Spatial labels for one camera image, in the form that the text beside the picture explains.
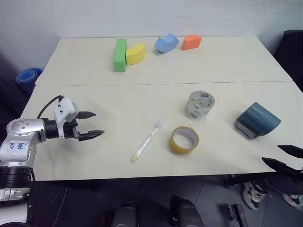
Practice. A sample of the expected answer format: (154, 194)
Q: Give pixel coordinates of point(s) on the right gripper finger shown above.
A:
(284, 166)
(294, 151)

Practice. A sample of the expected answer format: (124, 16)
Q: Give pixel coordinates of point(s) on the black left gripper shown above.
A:
(70, 131)

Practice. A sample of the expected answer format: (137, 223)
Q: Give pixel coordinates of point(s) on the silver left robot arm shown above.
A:
(21, 132)

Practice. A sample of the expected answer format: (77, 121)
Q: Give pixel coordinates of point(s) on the person's dark trouser leg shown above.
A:
(279, 184)

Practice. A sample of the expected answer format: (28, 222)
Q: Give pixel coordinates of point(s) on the white and black sneaker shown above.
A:
(292, 199)
(253, 195)

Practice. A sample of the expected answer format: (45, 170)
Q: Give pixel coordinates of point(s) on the teal ribbed cup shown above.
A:
(260, 118)

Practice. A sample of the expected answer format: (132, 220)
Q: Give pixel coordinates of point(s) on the white toothbrush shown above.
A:
(148, 142)

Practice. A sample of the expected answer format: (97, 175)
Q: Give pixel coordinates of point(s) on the green foam block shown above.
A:
(119, 56)

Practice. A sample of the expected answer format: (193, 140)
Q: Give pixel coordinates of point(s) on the yellow curved foam block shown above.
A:
(135, 55)

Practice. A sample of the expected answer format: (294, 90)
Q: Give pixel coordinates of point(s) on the yellow tape roll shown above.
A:
(174, 146)

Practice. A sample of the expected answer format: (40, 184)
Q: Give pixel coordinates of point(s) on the dark rounded shape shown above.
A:
(185, 212)
(125, 214)

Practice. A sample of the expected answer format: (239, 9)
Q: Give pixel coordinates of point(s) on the clear tape roll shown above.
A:
(196, 114)

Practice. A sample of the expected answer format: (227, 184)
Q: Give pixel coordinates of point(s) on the blue curved foam block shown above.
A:
(165, 43)

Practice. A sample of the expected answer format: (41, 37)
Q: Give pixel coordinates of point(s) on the orange foam block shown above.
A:
(190, 43)

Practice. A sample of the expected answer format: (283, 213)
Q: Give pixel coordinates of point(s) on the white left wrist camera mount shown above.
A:
(63, 109)

